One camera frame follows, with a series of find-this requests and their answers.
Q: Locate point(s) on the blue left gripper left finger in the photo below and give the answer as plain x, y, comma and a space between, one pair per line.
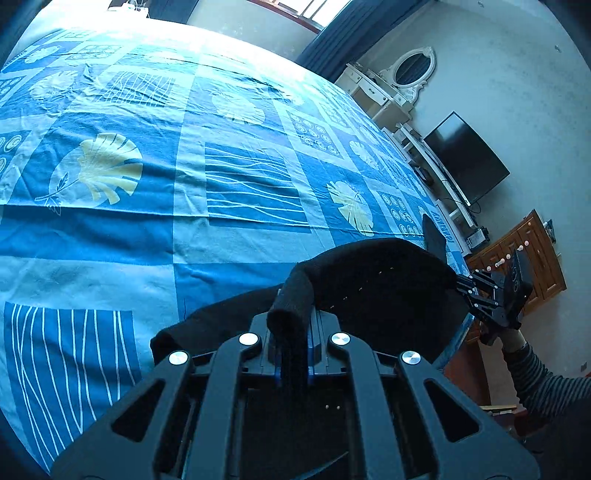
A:
275, 358

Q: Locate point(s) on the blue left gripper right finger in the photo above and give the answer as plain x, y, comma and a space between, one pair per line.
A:
314, 343

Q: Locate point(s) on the black pants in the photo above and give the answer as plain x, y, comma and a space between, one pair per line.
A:
392, 294

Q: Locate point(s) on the striped sleeve right forearm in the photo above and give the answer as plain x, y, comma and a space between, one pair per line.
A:
542, 393

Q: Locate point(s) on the brown wooden cabinet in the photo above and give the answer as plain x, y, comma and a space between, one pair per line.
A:
546, 271

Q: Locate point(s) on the white tv stand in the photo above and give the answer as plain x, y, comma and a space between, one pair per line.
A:
447, 195

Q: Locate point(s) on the black flat screen television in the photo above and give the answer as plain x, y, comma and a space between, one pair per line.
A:
466, 158

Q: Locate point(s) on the white dressing table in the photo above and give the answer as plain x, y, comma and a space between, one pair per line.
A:
383, 104

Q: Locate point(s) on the blue patterned bed sheet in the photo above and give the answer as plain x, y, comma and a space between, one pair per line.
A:
151, 170

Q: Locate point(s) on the white oval vanity mirror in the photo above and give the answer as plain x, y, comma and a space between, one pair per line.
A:
411, 72

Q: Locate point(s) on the dark blue right curtain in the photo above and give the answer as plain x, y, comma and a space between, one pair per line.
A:
356, 29

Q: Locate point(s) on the dark blue curtain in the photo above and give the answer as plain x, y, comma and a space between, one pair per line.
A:
177, 11
356, 29

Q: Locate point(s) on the dark blue left curtain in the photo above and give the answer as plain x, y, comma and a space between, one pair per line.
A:
177, 11

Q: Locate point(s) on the window with red frame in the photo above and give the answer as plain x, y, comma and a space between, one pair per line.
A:
314, 15

